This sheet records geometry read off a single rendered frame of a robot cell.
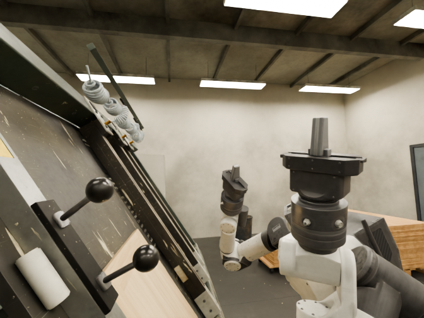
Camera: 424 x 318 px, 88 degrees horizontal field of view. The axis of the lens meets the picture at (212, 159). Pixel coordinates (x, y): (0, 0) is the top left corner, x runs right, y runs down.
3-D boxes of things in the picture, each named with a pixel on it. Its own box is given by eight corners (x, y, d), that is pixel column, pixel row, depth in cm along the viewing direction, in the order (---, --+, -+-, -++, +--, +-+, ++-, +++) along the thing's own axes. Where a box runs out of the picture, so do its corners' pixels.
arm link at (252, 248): (238, 252, 115) (272, 234, 104) (238, 277, 104) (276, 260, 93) (222, 241, 111) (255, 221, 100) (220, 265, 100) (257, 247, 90)
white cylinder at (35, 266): (8, 265, 29) (43, 315, 29) (30, 250, 29) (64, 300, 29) (23, 257, 32) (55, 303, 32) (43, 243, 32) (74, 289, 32)
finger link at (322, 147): (323, 116, 36) (323, 153, 37) (316, 117, 34) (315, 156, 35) (334, 116, 35) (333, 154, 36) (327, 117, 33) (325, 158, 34)
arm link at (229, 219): (223, 192, 91) (221, 211, 97) (217, 211, 82) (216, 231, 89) (250, 197, 89) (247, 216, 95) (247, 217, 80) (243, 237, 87)
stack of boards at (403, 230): (437, 276, 329) (431, 223, 336) (378, 284, 310) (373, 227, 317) (325, 235, 570) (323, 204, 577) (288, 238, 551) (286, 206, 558)
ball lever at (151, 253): (94, 303, 34) (156, 273, 30) (81, 283, 34) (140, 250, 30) (111, 285, 38) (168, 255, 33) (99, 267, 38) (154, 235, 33)
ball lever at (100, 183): (51, 239, 34) (106, 199, 30) (37, 219, 34) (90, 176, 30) (72, 227, 38) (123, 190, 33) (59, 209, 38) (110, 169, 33)
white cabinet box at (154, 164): (164, 260, 426) (164, 154, 444) (134, 262, 416) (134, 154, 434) (166, 250, 485) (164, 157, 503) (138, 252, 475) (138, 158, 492)
